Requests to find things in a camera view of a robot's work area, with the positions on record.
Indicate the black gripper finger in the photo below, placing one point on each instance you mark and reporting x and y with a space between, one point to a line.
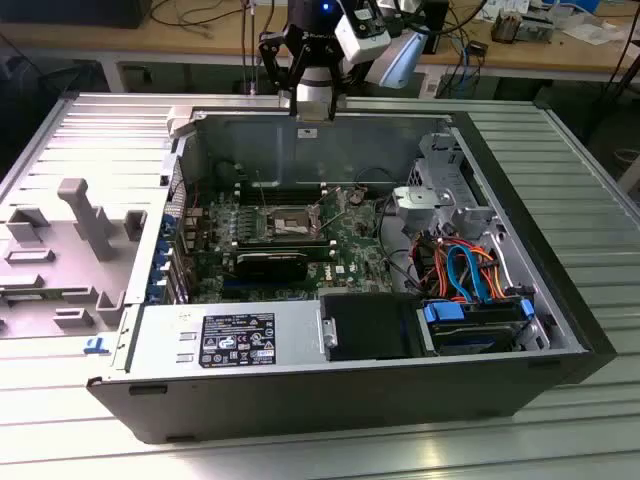
332 107
270 40

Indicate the silver CPU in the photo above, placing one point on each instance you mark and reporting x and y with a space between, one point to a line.
315 111

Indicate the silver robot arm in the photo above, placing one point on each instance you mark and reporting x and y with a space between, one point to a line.
405 60

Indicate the CPU socket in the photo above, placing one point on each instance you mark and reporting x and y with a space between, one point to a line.
292 221

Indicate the blue slot latch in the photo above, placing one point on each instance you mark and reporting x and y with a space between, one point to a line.
157 278
161 256
154 295
168 224

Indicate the black drive cover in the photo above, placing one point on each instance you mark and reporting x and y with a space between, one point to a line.
370 327

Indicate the coin battery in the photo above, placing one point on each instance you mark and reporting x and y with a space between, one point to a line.
358 196

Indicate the wooden desk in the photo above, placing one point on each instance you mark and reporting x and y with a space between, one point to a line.
175 42

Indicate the silver disk bay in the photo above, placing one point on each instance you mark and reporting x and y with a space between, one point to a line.
440 165

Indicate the black speaker box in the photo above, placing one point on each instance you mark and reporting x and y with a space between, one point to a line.
439 25

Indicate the green motherboard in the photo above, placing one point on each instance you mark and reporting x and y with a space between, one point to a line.
350 250

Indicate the small black device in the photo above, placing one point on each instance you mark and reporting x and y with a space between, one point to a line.
477 48

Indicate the graphics card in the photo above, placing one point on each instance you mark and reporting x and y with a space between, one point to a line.
270 267

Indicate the brown finned heat sink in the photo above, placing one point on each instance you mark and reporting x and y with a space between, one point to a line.
505 27

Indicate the white carton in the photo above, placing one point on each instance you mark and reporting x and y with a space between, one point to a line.
505 9

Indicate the large black box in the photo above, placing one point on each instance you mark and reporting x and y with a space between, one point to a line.
75 12

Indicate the grey metal device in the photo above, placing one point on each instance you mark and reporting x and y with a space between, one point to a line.
537 27

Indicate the hard disk blue carrier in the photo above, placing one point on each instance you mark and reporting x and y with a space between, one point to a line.
442 315

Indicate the black office chair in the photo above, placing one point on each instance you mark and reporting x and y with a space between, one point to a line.
30 100

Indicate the white papers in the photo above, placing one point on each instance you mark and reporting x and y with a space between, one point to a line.
590 32

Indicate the silver power supply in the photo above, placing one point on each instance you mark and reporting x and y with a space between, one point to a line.
165 335

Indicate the black PC case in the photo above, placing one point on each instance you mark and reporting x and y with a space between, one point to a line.
300 400

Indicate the grey parts rack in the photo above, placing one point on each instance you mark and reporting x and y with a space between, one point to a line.
60 280

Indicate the blue tape mark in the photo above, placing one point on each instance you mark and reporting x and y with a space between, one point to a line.
91 344

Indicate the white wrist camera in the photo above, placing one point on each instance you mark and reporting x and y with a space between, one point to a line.
362 35

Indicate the grey metal bracket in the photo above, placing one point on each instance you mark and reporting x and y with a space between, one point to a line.
420 197

